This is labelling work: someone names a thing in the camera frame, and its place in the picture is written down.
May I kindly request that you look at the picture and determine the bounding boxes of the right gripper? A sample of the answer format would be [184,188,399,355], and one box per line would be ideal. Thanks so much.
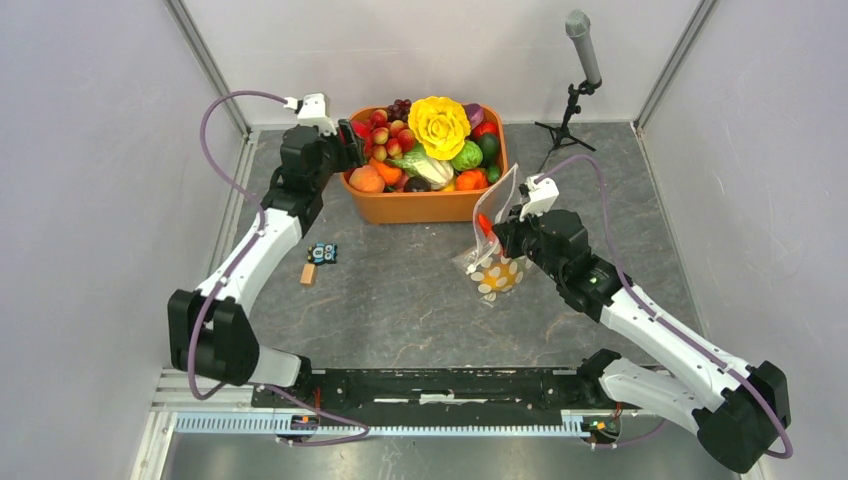
[493,202,565,283]

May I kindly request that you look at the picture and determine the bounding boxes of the red toy chili pepper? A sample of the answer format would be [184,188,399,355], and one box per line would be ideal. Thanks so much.
[476,213,497,241]

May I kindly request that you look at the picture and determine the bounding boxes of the yellow toy mango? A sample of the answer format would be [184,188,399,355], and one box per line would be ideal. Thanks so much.
[472,262,522,294]

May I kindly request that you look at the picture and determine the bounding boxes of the clear polka-dot zip bag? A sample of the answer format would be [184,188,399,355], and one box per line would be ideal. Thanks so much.
[453,165,533,306]

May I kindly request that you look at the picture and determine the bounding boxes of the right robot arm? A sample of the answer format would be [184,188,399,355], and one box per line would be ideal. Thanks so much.
[492,210,793,473]

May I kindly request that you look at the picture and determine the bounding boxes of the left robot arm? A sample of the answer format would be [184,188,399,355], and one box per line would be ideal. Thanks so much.
[167,120,365,408]

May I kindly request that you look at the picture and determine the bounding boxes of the red toy apple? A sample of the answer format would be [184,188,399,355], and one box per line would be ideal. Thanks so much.
[350,120,372,141]

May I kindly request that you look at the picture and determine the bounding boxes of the toy peach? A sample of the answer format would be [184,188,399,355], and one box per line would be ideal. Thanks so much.
[348,165,385,194]

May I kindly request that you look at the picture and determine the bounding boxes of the dark toy grapes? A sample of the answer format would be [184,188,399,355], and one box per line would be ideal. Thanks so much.
[386,99,412,122]

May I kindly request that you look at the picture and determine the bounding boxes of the orange toy bell pepper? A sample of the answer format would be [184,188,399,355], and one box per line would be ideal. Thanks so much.
[455,169,489,191]

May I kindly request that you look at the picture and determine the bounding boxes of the yellow toy flower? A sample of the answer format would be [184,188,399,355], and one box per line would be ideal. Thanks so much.
[408,96,471,161]

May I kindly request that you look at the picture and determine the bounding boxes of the small blue robot toy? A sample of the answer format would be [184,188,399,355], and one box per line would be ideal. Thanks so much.
[307,242,338,266]

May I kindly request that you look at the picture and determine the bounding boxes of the black tripod stand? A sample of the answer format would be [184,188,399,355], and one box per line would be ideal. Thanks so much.
[533,80,598,173]

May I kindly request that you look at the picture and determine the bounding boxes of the orange plastic basket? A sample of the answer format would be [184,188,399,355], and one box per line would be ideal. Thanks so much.
[342,104,508,224]

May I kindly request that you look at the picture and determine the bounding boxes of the dark green toy avocado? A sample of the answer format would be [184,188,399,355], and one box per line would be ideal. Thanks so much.
[475,133,501,167]

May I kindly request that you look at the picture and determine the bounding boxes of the green toy cabbage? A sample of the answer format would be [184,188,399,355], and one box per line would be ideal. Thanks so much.
[450,140,483,172]

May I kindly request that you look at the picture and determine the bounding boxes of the small wooden block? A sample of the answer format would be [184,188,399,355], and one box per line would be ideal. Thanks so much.
[300,263,317,286]

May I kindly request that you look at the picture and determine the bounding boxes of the grey microphone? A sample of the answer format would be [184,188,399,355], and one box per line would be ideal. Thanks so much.
[565,9,602,88]

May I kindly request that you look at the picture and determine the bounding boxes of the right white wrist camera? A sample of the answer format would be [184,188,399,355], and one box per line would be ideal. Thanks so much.
[519,174,559,221]

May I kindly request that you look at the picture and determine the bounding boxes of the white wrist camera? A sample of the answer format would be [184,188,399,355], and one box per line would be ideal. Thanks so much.
[284,93,337,136]
[519,174,559,221]

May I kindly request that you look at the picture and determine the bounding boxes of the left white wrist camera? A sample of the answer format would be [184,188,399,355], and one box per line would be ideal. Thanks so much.
[284,93,337,136]

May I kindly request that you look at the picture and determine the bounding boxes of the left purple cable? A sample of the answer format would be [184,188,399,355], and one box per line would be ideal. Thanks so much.
[186,89,371,448]

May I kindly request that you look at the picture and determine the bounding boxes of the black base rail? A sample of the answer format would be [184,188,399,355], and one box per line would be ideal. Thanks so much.
[291,367,617,427]

